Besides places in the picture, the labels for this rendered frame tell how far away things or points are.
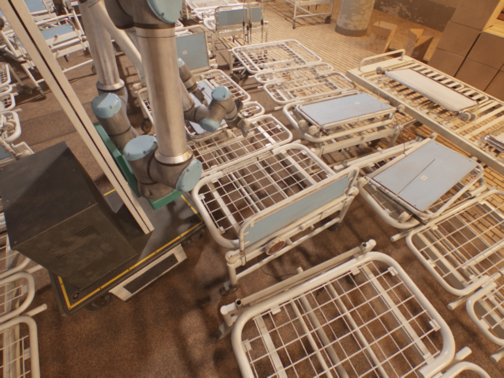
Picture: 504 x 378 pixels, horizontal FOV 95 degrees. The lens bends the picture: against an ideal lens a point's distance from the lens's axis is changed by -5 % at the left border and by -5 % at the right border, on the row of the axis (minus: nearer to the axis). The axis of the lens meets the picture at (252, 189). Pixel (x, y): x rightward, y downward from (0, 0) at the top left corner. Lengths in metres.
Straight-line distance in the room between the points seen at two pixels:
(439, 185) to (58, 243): 2.03
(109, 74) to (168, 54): 0.81
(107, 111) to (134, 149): 0.42
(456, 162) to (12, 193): 2.52
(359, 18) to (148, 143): 5.09
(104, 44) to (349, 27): 4.84
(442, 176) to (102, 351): 2.32
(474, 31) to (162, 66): 3.92
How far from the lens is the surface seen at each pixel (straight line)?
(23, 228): 1.32
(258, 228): 1.17
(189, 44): 2.75
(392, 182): 1.70
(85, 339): 1.95
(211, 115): 1.19
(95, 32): 1.55
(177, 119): 0.93
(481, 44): 4.30
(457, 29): 4.35
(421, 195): 1.70
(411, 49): 5.09
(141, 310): 1.84
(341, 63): 4.52
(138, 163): 1.13
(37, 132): 3.73
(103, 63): 1.60
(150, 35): 0.84
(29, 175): 1.55
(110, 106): 1.51
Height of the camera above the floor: 1.66
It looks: 51 degrees down
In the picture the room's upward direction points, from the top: straight up
